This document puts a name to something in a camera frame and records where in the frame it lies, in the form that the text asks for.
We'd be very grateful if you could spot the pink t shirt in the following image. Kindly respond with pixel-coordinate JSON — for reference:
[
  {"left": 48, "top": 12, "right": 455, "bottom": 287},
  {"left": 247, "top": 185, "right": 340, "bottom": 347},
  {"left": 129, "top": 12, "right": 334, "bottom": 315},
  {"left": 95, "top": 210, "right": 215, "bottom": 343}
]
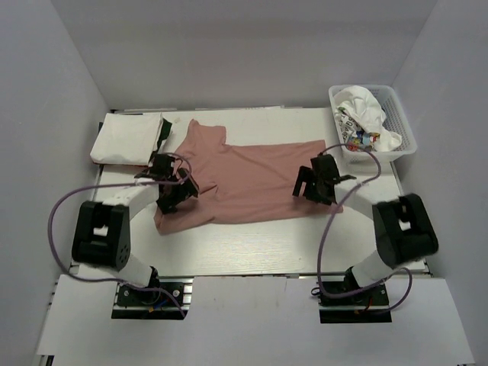
[{"left": 154, "top": 120, "right": 332, "bottom": 235}]

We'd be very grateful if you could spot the white printed t shirt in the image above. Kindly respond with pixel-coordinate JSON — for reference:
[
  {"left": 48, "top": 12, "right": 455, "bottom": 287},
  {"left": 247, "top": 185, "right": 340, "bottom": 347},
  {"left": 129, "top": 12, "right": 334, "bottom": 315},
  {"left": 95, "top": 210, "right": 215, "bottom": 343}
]
[{"left": 332, "top": 85, "right": 403, "bottom": 153}]

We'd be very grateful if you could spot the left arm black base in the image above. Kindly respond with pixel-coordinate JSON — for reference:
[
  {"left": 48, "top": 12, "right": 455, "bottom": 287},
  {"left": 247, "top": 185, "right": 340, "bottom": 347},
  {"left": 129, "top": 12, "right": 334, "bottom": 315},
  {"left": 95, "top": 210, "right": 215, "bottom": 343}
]
[{"left": 111, "top": 278, "right": 193, "bottom": 320}]

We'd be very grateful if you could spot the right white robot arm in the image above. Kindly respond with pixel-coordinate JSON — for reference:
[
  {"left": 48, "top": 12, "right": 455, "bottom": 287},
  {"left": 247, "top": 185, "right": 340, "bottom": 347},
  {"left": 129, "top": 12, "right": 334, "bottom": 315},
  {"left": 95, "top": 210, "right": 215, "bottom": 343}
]
[{"left": 292, "top": 152, "right": 439, "bottom": 304}]

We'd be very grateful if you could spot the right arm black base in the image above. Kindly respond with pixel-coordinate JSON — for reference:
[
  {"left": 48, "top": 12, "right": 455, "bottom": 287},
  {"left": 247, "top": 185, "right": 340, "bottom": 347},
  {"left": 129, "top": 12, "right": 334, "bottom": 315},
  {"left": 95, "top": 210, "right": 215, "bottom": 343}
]
[{"left": 310, "top": 284, "right": 392, "bottom": 324}]

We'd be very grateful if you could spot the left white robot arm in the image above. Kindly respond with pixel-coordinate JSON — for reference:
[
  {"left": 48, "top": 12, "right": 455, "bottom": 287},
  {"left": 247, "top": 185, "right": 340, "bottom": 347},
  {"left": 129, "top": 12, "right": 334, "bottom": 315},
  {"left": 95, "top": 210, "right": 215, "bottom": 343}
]
[{"left": 72, "top": 153, "right": 199, "bottom": 304}]

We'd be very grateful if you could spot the folded green t shirt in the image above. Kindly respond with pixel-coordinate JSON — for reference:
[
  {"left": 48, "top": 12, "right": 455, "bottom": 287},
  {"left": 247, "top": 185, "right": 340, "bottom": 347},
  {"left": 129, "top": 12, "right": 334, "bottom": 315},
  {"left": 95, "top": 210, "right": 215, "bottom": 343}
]
[{"left": 152, "top": 118, "right": 172, "bottom": 156}]

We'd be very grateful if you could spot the folded white t shirt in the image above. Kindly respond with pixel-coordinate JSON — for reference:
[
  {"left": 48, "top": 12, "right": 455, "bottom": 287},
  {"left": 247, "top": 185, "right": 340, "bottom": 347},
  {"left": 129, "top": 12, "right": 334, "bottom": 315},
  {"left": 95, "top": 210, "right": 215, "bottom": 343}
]
[{"left": 90, "top": 113, "right": 162, "bottom": 166}]

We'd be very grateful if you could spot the folded red t shirt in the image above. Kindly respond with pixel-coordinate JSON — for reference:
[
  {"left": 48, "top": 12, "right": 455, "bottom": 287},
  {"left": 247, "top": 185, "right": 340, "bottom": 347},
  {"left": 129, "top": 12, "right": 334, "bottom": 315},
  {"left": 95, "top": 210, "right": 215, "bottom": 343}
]
[{"left": 93, "top": 162, "right": 148, "bottom": 168}]

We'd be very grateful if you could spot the white plastic basket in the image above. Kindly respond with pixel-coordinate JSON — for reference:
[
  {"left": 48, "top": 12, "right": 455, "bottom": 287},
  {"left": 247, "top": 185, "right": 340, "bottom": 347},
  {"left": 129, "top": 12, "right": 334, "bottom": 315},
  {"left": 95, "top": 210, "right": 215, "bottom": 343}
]
[{"left": 329, "top": 85, "right": 417, "bottom": 164}]

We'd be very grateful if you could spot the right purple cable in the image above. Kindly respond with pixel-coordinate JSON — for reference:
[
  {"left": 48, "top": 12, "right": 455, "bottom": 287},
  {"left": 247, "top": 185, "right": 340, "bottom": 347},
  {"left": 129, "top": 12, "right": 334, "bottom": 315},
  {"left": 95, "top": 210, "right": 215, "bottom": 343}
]
[{"left": 316, "top": 143, "right": 413, "bottom": 319}]

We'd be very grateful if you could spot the purple cable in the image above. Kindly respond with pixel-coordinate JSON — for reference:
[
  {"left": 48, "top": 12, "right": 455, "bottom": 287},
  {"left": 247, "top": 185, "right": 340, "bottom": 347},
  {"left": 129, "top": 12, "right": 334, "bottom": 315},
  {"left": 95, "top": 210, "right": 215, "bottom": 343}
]
[
  {"left": 47, "top": 152, "right": 194, "bottom": 317},
  {"left": 316, "top": 143, "right": 413, "bottom": 319}
]

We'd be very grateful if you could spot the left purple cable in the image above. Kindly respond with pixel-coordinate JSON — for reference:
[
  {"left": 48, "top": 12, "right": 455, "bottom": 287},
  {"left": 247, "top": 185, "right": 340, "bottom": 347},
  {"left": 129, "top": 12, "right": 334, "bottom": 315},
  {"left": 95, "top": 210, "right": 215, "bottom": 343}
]
[{"left": 47, "top": 152, "right": 194, "bottom": 317}]

